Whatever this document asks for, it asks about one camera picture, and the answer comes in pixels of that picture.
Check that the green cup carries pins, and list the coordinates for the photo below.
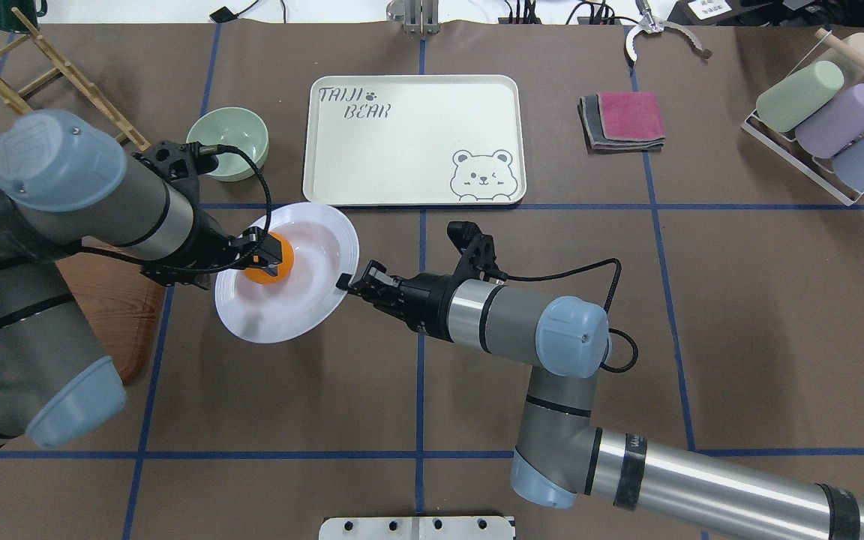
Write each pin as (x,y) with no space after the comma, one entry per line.
(793,100)

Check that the aluminium frame post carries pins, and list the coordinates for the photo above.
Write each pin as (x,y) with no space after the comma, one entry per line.
(415,17)

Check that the reacher grabber tool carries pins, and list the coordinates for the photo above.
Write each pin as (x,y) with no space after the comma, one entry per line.
(652,25)

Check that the purple cup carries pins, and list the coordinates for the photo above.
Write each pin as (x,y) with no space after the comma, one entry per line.
(834,126)

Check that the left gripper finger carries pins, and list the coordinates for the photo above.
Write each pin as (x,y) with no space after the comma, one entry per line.
(266,262)

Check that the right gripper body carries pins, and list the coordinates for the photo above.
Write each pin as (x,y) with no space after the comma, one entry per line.
(424,295)

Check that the orange fruit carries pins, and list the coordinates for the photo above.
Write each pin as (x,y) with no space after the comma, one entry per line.
(289,262)

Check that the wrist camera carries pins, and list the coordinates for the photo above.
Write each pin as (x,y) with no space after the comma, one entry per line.
(477,253)
(176,162)

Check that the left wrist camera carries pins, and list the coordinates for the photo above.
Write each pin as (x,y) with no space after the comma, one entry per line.
(176,162)

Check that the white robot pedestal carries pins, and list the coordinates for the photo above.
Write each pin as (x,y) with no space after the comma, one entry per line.
(420,527)

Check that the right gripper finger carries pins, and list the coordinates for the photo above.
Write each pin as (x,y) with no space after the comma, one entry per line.
(347,284)

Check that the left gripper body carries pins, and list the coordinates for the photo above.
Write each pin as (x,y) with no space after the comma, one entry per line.
(208,241)

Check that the small black device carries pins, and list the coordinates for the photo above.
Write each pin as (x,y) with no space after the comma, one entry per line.
(223,15)

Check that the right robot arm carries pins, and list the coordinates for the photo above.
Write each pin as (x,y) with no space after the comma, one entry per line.
(562,451)

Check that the dark green mug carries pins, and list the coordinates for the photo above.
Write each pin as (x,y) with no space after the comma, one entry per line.
(19,16)

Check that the white cup rack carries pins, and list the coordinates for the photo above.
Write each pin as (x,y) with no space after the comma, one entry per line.
(827,48)

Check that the pink and grey cloths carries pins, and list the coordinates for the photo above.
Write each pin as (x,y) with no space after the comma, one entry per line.
(624,121)

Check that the wooden dish rack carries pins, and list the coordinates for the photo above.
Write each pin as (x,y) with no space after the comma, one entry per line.
(63,68)

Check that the green bowl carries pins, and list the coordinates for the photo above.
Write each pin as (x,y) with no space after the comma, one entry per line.
(234,126)

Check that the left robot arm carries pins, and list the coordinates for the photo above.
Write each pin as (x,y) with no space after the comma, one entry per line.
(62,180)

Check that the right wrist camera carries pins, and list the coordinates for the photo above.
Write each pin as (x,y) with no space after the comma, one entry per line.
(477,253)

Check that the cream bear tray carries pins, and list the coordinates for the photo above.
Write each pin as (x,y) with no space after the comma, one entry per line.
(414,140)

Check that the white plate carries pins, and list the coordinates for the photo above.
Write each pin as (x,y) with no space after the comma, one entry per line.
(321,244)

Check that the brown wooden tray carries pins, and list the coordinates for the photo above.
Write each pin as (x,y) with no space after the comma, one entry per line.
(113,315)

